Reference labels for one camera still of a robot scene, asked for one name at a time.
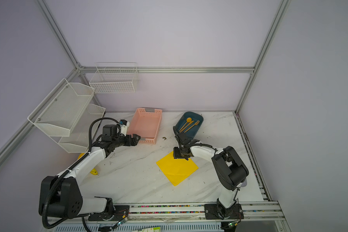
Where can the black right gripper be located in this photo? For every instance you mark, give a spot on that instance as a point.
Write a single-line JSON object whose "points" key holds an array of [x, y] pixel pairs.
{"points": [[175, 153]]}

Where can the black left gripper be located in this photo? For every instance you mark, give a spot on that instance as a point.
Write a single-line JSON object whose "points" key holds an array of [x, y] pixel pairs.
{"points": [[134, 141]]}

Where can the yellow paper napkin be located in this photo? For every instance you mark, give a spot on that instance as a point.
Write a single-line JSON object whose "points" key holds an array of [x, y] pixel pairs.
{"points": [[176, 170]]}

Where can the yellow plastic knife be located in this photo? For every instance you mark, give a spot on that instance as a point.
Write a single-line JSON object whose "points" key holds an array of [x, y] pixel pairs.
{"points": [[186, 125]]}

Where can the yellow plastic spoon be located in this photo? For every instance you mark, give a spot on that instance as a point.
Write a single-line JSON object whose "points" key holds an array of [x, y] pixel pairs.
{"points": [[188, 119]]}

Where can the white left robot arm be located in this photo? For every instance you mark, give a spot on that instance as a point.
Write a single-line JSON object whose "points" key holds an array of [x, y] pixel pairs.
{"points": [[60, 195]]}

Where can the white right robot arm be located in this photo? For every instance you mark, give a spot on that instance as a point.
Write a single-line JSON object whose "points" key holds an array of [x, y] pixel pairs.
{"points": [[229, 167]]}

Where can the pink perforated plastic basket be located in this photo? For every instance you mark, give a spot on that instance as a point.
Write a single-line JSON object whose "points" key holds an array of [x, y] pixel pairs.
{"points": [[146, 123]]}

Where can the teal oval plastic tub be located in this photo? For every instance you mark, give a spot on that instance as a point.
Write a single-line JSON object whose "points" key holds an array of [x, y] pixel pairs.
{"points": [[195, 117]]}

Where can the yellow banana toy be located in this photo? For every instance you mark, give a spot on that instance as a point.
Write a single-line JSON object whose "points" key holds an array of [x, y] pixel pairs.
{"points": [[93, 171]]}

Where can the white mesh shelf lower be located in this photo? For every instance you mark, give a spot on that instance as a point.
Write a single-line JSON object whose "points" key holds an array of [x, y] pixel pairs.
{"points": [[78, 141]]}

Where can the white mesh shelf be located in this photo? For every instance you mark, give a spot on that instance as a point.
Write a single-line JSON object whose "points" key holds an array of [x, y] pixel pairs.
{"points": [[58, 114], [78, 141]]}

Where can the white mesh shelf upper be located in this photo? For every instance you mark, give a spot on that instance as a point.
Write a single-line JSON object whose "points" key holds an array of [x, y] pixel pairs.
{"points": [[58, 114]]}

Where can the white wire wall basket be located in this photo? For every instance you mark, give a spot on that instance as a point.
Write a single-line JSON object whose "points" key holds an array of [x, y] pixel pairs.
{"points": [[115, 77]]}

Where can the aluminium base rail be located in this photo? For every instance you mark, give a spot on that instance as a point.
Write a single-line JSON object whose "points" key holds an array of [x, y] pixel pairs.
{"points": [[192, 212]]}

